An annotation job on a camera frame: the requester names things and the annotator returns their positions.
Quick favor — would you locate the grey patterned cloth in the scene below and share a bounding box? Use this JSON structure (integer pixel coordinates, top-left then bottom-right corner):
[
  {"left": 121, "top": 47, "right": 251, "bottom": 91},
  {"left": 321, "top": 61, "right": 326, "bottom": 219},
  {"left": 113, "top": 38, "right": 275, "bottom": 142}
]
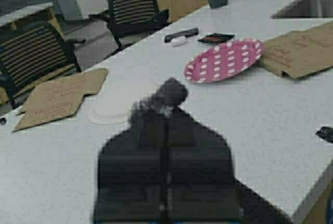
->
[{"left": 128, "top": 77, "right": 188, "bottom": 125}]

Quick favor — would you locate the pink polka dot plate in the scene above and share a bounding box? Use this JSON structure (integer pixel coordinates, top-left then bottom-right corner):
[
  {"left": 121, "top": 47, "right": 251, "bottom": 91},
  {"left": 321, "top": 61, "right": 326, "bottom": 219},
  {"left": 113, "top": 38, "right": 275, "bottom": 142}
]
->
[{"left": 183, "top": 38, "right": 264, "bottom": 84}]

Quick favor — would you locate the black remote control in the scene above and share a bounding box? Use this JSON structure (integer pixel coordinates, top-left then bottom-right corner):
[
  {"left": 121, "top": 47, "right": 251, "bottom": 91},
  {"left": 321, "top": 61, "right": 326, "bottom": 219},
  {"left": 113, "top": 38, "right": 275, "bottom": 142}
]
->
[{"left": 164, "top": 28, "right": 199, "bottom": 43}]

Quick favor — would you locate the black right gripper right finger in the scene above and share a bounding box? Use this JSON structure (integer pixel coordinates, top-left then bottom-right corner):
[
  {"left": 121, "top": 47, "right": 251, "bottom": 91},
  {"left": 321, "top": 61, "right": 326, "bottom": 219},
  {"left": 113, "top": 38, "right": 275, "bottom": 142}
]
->
[{"left": 168, "top": 109, "right": 291, "bottom": 223}]

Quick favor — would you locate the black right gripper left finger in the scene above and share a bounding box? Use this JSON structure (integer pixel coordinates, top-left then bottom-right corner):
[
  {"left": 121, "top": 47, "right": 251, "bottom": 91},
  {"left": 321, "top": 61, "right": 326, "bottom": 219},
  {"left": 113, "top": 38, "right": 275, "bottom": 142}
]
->
[{"left": 92, "top": 112, "right": 167, "bottom": 223}]

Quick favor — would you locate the steel island sink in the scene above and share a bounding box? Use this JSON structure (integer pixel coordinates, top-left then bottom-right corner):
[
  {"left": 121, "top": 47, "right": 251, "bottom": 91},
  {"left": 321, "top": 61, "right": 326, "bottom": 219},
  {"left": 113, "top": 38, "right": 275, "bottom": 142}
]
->
[{"left": 271, "top": 0, "right": 332, "bottom": 19}]

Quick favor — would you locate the flat brown cardboard sheet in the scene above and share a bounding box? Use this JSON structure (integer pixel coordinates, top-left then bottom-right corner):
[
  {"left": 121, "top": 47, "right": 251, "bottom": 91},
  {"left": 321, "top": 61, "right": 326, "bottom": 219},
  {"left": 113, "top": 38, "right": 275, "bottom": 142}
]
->
[{"left": 13, "top": 68, "right": 109, "bottom": 132}]

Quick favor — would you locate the white paper plate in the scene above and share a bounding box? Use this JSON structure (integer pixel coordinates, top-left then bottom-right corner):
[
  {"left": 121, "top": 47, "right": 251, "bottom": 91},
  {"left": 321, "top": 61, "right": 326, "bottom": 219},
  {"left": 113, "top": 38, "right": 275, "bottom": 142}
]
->
[{"left": 87, "top": 97, "right": 136, "bottom": 125}]

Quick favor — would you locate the white earbud case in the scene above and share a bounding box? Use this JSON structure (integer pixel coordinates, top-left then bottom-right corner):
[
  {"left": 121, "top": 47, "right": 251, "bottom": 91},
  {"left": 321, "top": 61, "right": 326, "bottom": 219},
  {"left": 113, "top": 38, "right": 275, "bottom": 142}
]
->
[{"left": 170, "top": 36, "right": 187, "bottom": 47}]

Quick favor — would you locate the black mesh office chair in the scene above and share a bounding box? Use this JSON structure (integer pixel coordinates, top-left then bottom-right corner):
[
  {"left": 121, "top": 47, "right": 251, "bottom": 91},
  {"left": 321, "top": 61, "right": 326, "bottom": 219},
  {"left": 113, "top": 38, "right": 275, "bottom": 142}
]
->
[{"left": 88, "top": 0, "right": 170, "bottom": 53}]

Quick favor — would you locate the wooden kitchen island cabinet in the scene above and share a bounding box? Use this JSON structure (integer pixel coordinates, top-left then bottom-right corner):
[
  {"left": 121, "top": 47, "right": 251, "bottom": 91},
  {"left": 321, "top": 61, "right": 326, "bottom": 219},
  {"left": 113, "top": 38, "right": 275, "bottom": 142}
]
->
[{"left": 291, "top": 160, "right": 332, "bottom": 223}]

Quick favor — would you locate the black wallet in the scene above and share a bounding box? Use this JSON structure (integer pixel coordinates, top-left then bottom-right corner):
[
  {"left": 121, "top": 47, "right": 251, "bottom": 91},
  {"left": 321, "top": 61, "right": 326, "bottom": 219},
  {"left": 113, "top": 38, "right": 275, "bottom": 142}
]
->
[{"left": 198, "top": 33, "right": 235, "bottom": 45}]

